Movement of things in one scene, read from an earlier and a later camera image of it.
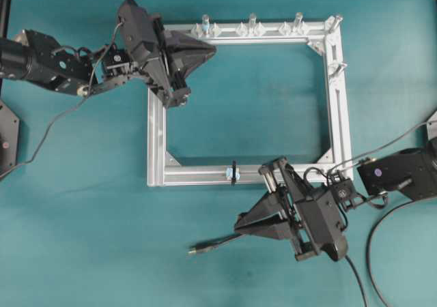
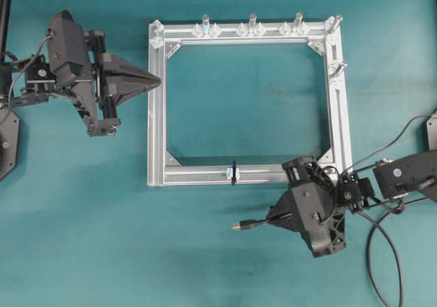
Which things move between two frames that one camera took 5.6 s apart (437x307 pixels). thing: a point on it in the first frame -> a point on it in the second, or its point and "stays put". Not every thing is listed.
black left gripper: (147, 41) -> (69, 53)
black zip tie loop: (233, 177) stays put
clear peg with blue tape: (205, 24) stays put
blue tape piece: (229, 172) stays put
